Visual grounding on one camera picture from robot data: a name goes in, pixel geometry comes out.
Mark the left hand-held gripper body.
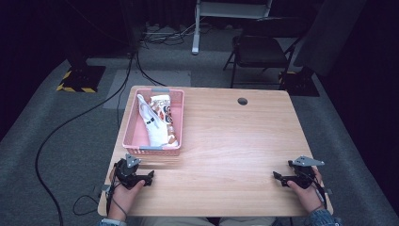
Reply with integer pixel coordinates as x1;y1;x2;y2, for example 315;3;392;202
113;153;149;190

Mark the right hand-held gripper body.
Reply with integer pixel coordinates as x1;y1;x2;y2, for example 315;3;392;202
287;155;326;190

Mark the pink plastic basket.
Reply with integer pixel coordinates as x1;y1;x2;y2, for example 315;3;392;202
121;87;185;157

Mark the white snack bag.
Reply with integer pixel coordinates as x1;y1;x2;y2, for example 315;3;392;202
136;93;173;148

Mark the orange patterned snack bag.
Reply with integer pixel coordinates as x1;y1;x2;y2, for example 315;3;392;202
148;94;180;148

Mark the person's right hand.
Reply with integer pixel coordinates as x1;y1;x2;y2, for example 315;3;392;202
286;167;325;215

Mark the person's left hand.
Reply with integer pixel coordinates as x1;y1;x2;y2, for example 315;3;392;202
107;173;147;221

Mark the black yellow striped stand base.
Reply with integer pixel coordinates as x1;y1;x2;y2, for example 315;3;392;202
56;64;107;94

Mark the black folding chair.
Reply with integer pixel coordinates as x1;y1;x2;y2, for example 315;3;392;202
222;17;311;89

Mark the dark grey panel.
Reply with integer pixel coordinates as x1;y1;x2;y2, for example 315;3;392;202
294;0;369;77

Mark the white metal stand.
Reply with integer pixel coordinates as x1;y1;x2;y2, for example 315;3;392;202
190;0;274;57

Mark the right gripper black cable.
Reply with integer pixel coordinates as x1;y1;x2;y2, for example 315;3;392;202
300;170;333;211

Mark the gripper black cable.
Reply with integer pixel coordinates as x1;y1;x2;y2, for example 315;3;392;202
72;169;130;218
300;170;333;211

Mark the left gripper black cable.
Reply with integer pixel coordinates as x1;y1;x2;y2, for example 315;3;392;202
72;169;130;218

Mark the long black floor cable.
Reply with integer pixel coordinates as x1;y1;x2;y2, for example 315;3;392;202
35;51;136;226

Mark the bundle of cables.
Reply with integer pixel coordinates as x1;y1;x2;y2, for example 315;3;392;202
139;23;205;46

